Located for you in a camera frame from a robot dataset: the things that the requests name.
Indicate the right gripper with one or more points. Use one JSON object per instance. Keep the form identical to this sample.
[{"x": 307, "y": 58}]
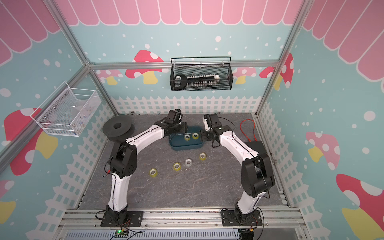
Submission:
[{"x": 203, "y": 133}]

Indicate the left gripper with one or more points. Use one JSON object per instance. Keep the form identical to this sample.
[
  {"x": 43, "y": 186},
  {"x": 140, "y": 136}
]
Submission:
[{"x": 184, "y": 127}]

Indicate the teal plastic storage box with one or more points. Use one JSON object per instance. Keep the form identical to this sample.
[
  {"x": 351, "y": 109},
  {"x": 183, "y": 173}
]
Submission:
[{"x": 178, "y": 143}]

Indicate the white transparent tape roll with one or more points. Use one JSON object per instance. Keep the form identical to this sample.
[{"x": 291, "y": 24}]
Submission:
[{"x": 188, "y": 162}]

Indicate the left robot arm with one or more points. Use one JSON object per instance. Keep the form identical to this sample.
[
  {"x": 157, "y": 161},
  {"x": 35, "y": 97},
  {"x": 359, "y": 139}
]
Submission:
[{"x": 125, "y": 162}]

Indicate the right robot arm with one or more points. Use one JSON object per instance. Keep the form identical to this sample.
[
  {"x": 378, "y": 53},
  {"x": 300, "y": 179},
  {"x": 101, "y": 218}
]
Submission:
[{"x": 257, "y": 177}]

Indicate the black flat box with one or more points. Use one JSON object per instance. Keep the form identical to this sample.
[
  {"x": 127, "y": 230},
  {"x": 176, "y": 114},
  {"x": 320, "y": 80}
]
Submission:
[{"x": 257, "y": 148}]

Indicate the black socket wrench set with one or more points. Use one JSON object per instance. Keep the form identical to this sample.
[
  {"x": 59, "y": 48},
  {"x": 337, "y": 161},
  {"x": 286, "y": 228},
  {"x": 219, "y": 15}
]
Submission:
[{"x": 182, "y": 81}]

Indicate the green circuit board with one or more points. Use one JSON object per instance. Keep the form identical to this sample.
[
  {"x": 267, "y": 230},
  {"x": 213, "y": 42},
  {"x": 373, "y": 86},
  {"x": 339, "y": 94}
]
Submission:
[{"x": 122, "y": 234}]

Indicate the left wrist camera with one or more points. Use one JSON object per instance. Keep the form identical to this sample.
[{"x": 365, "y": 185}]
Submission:
[{"x": 174, "y": 116}]

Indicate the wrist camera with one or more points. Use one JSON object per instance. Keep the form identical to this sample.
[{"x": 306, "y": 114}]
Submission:
[
  {"x": 211, "y": 122},
  {"x": 174, "y": 116}
]

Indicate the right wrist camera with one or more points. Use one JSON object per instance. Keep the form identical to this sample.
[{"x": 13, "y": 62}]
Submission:
[{"x": 211, "y": 122}]

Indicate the black wire mesh basket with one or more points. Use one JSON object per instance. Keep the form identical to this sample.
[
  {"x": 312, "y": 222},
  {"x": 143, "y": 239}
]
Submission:
[{"x": 201, "y": 74}]

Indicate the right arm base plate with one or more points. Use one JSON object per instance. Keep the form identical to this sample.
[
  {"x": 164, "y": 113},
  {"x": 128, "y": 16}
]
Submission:
[{"x": 231, "y": 218}]

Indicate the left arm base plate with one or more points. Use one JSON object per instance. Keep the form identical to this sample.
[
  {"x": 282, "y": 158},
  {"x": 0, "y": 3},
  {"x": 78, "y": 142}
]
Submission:
[{"x": 124, "y": 219}]

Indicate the white wire mesh basket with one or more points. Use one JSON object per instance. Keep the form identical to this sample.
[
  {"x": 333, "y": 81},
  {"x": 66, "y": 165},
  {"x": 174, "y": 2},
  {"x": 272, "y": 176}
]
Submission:
[{"x": 67, "y": 111}]

